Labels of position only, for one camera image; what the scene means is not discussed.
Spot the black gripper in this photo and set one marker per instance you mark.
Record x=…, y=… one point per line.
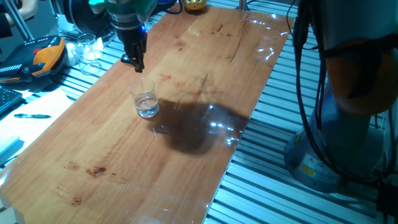
x=132, y=39

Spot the clear glass stirring rod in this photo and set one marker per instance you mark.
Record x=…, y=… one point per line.
x=143, y=85

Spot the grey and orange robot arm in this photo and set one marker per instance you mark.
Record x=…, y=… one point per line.
x=351, y=18

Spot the person's bare forearm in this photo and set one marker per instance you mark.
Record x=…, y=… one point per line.
x=28, y=9

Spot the large empty glass beaker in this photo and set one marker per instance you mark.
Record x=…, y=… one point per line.
x=90, y=67

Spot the glass beaker with water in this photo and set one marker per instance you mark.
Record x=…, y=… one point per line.
x=147, y=107

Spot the small empty glass beaker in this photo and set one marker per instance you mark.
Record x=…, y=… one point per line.
x=87, y=39

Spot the glossy wooden board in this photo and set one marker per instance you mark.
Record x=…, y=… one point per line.
x=186, y=77

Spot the blue cloth bag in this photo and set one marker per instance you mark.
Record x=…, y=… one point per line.
x=168, y=4

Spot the black round device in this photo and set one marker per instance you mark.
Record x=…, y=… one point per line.
x=81, y=18

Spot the gold piggy bank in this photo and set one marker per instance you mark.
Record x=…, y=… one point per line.
x=194, y=4

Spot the black orange teach pendant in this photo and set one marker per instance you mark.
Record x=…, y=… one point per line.
x=46, y=59

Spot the dark ballpoint pen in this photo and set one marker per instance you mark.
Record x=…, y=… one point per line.
x=31, y=116

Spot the white paper sheet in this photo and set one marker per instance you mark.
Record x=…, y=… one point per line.
x=37, y=127

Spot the black computer keyboard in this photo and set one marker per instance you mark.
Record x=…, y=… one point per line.
x=7, y=98

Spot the white and blue notebook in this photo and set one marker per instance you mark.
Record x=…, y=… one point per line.
x=9, y=149

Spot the aluminium frame post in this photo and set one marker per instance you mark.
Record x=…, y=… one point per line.
x=242, y=3

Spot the grey metal frame post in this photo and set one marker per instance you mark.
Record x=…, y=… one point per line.
x=18, y=20

